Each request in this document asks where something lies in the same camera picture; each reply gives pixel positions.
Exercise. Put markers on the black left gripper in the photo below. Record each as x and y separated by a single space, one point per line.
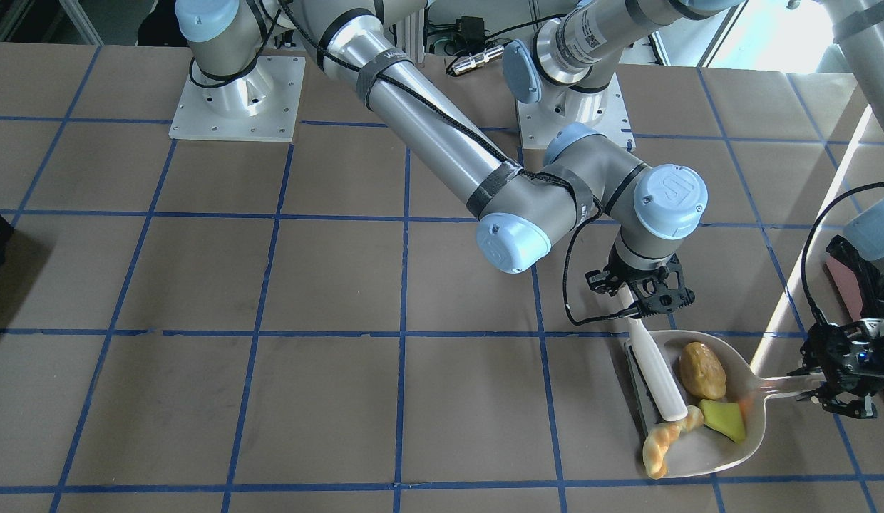
824 353

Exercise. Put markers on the brown potato-like trash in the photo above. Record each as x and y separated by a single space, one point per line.
701 372

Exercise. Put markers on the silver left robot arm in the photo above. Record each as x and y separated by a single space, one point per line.
699 43

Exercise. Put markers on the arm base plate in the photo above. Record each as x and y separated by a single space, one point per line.
260 107
604 111

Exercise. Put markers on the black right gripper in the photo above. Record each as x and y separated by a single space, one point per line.
603 279

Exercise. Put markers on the black power adapter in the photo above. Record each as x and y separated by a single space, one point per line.
469 34

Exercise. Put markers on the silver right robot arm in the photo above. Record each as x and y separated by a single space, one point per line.
520 214

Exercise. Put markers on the white hand brush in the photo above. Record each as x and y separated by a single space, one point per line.
657 375

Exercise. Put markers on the black-lined trash bin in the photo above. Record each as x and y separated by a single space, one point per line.
859 284

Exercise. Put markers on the silver metal connector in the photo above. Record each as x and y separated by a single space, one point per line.
466 64

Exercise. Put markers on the beige croissant-shaped trash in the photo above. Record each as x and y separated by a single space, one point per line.
662 435

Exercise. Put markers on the white plastic dustpan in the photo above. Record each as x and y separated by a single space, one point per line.
703 450

